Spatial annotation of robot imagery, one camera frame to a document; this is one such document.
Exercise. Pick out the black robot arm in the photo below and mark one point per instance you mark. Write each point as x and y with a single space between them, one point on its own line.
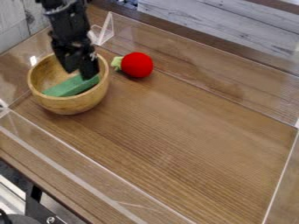
69 36

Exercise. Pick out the clear acrylic tray wall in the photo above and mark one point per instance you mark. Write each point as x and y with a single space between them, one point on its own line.
99 196

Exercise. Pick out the red ball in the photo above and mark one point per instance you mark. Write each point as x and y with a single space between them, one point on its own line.
136 64

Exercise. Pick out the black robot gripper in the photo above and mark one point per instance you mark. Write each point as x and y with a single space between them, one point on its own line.
69 38

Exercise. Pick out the green foam block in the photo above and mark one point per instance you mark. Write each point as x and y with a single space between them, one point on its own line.
73 86

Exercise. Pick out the light wooden bowl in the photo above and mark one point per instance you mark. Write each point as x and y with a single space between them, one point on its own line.
48 74

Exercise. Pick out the clear acrylic corner bracket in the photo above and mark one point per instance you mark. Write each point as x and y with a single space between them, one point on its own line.
100 34

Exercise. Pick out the black table leg bracket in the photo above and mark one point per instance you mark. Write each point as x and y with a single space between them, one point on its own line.
36 210

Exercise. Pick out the small green cube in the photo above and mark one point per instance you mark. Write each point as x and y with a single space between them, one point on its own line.
116 63

